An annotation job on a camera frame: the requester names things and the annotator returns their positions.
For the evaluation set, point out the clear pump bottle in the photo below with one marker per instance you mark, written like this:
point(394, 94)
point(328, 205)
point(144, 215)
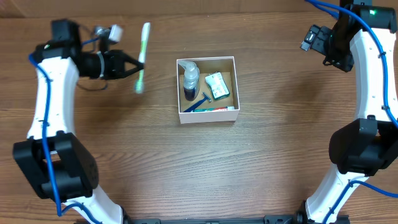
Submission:
point(190, 79)

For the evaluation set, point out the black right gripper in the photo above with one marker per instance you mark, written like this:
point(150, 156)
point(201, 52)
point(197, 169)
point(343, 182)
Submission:
point(337, 62)

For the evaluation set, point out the blue disposable razor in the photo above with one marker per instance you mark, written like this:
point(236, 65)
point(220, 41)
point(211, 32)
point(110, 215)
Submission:
point(198, 103)

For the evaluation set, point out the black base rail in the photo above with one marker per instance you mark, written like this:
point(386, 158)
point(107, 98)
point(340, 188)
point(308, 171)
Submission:
point(267, 219)

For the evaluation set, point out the green white toothbrush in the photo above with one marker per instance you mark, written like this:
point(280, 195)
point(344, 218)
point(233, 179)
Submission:
point(139, 86)

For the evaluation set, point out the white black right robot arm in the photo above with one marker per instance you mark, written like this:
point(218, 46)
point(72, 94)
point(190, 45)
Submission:
point(363, 40)

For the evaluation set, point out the green white soap pack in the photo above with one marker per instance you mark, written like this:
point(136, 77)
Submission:
point(217, 85)

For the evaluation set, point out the white cardboard box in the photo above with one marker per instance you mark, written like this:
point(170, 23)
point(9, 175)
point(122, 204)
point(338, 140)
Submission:
point(207, 65)

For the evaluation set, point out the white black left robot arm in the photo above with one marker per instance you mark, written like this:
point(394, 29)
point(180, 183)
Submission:
point(53, 160)

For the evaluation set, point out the Colgate toothpaste tube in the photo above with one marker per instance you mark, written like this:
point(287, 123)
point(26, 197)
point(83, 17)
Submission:
point(225, 108)

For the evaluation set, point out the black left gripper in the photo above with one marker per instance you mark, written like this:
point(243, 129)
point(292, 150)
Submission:
point(109, 65)

